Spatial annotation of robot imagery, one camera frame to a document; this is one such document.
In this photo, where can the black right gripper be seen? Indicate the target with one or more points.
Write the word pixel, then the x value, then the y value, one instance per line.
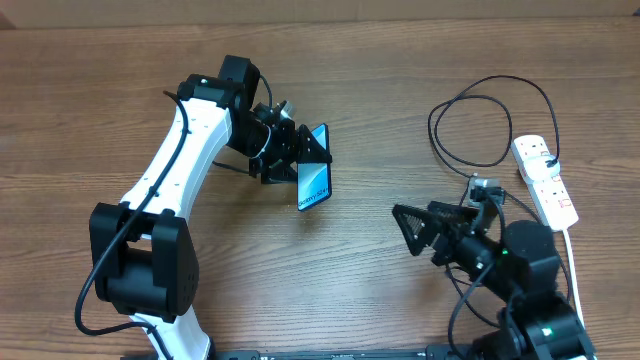
pixel 428 222

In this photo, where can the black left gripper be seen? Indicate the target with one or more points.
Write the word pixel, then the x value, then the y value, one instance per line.
pixel 291 146

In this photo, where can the Samsung Galaxy smartphone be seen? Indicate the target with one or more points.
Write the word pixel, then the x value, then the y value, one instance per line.
pixel 314 184

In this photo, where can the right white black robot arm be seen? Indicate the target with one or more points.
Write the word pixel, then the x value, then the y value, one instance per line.
pixel 521 268

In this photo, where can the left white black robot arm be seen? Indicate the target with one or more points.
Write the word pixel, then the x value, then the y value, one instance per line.
pixel 144 260

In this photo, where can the white USB charger adapter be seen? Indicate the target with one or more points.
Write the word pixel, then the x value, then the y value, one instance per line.
pixel 540 168

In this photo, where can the white power strip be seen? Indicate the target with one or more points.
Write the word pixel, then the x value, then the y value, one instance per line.
pixel 550 197

